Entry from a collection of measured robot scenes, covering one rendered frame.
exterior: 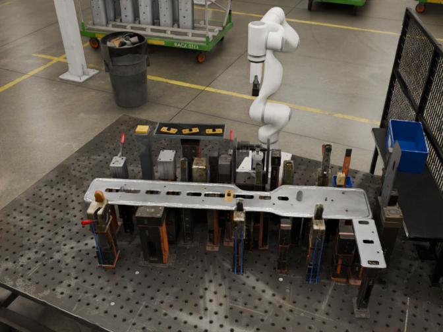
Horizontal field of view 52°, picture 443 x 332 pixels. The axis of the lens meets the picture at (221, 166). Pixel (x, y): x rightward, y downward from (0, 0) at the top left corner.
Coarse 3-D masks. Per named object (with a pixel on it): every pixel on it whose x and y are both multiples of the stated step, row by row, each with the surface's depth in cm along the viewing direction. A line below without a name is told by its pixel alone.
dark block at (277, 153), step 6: (276, 150) 231; (276, 156) 227; (276, 162) 230; (276, 168) 232; (276, 174) 234; (270, 180) 237; (276, 180) 237; (270, 186) 239; (276, 186) 239; (270, 216) 251; (276, 216) 251
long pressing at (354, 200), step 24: (120, 192) 224; (144, 192) 224; (216, 192) 223; (240, 192) 223; (264, 192) 222; (288, 192) 223; (312, 192) 222; (336, 192) 222; (360, 192) 222; (288, 216) 210; (336, 216) 209; (360, 216) 208
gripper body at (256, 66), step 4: (264, 60) 204; (252, 64) 203; (256, 64) 202; (260, 64) 203; (252, 68) 203; (256, 68) 203; (260, 68) 203; (252, 72) 204; (256, 72) 204; (260, 72) 204; (252, 76) 205; (260, 76) 205; (252, 80) 206
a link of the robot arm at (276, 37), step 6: (264, 18) 211; (270, 18) 211; (276, 18) 215; (270, 24) 207; (276, 24) 204; (270, 30) 207; (276, 30) 203; (282, 30) 199; (270, 36) 195; (276, 36) 194; (282, 36) 196; (270, 42) 195; (276, 42) 194; (282, 42) 196; (270, 48) 197; (276, 48) 196
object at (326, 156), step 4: (324, 144) 218; (328, 144) 218; (324, 148) 218; (328, 148) 215; (324, 152) 219; (328, 152) 216; (324, 156) 220; (328, 156) 221; (324, 160) 222; (328, 160) 221; (324, 164) 223; (328, 164) 222; (328, 168) 223; (328, 172) 224
